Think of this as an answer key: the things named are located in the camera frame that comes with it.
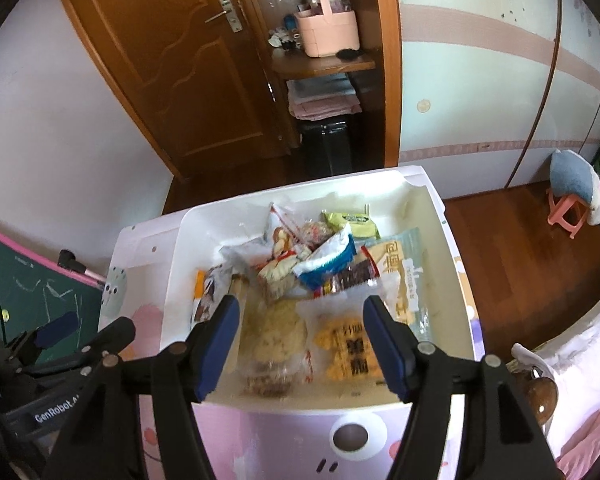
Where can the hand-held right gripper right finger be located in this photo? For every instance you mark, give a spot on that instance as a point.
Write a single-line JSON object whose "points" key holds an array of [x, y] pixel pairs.
{"points": [[387, 350]]}

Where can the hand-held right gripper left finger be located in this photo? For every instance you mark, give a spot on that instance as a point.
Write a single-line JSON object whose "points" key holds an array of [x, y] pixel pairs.
{"points": [[220, 350]]}

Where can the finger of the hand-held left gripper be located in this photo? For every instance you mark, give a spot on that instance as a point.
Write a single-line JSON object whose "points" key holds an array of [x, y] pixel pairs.
{"points": [[57, 330], [115, 335]]}

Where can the clear yellow cake packet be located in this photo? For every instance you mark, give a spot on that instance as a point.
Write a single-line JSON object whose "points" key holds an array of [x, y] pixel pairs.
{"points": [[340, 345]]}

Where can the clear brown cookie packet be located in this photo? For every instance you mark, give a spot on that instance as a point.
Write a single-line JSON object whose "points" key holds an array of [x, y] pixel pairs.
{"points": [[275, 340]]}

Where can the white and red snack packet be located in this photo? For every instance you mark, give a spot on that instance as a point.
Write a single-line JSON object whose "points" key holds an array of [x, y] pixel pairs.
{"points": [[215, 290]]}

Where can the orange and white snack packet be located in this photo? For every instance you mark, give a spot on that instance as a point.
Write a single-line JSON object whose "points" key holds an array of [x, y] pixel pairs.
{"points": [[201, 290]]}

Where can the beige bread packet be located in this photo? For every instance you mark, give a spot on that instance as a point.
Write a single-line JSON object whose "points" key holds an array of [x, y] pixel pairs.
{"points": [[239, 287]]}

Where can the red label dark snack packet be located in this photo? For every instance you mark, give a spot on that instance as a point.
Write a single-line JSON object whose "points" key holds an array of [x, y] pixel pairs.
{"points": [[352, 277]]}

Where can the large clear bread packet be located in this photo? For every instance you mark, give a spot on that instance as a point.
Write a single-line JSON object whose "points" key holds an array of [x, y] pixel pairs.
{"points": [[405, 270]]}

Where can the red orange snack packet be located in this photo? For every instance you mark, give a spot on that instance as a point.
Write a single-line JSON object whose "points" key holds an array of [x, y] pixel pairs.
{"points": [[280, 275]]}

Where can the blue snack packet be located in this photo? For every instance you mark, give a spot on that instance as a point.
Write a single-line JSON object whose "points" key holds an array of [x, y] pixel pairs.
{"points": [[325, 260]]}

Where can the white plastic bin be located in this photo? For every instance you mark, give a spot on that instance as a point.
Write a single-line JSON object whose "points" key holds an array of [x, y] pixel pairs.
{"points": [[430, 230]]}

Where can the green snack packet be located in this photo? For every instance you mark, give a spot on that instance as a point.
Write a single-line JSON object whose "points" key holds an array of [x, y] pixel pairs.
{"points": [[352, 222]]}

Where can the white red apple print packet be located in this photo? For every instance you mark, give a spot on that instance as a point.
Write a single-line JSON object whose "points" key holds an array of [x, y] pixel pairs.
{"points": [[280, 227]]}

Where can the cartoon printed tablecloth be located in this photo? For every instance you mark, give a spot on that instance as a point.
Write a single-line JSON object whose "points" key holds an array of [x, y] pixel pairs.
{"points": [[300, 440]]}

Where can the pink and white bedding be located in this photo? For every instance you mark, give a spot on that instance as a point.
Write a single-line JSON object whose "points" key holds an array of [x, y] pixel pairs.
{"points": [[590, 360]]}

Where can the black box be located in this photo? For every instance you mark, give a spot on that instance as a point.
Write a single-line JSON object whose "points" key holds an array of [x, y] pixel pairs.
{"points": [[325, 145]]}

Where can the pink plastic stool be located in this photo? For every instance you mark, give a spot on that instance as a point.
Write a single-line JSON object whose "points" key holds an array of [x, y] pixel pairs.
{"points": [[562, 215]]}

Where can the pink stool with blue cushion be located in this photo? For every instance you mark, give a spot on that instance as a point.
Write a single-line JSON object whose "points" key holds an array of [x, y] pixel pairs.
{"points": [[572, 175]]}

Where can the stack of folded cloths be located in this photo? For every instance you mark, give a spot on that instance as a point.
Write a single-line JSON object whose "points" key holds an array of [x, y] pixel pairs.
{"points": [[320, 100]]}

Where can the brown wooden door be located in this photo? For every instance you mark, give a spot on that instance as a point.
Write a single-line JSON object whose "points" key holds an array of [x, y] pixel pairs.
{"points": [[155, 60]]}

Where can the pale blue wardrobe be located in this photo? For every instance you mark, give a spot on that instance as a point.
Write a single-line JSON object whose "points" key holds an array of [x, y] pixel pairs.
{"points": [[480, 85]]}

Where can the wooden corner shelf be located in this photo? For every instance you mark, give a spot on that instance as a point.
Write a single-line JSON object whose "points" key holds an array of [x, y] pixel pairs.
{"points": [[387, 60]]}

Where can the small toy figurines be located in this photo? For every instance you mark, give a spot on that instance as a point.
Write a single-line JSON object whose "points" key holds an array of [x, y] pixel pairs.
{"points": [[282, 37]]}

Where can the pink storage basket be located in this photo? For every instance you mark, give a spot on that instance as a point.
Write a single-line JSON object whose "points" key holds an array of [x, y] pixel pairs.
{"points": [[330, 35]]}

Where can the green chalkboard with pink frame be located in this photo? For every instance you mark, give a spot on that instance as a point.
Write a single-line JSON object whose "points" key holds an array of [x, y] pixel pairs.
{"points": [[20, 280]]}

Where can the wooden bed frame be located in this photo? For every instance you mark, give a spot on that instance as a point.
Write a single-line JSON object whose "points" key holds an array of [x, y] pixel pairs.
{"points": [[542, 400]]}

